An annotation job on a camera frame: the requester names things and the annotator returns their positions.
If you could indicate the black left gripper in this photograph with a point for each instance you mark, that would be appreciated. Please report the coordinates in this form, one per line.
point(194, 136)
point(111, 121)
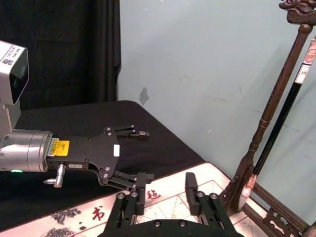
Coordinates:
point(93, 153)

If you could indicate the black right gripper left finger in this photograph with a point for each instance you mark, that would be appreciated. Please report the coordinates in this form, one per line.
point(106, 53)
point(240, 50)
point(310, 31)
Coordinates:
point(140, 202)

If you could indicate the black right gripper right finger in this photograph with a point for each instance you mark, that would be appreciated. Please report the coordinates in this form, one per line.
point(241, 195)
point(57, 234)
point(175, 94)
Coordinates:
point(193, 197)

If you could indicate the black table cloth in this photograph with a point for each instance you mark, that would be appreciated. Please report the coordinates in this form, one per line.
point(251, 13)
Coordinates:
point(160, 138)

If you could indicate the white calligraphy felt mat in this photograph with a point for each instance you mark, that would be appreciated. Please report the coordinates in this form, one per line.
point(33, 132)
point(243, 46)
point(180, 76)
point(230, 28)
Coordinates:
point(74, 217)

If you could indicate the black curtain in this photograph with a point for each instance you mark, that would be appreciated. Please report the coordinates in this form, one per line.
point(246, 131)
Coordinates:
point(61, 49)

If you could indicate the dark wooden brush rack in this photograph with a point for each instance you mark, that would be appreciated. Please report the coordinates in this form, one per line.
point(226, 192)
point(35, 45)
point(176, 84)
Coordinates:
point(284, 81)

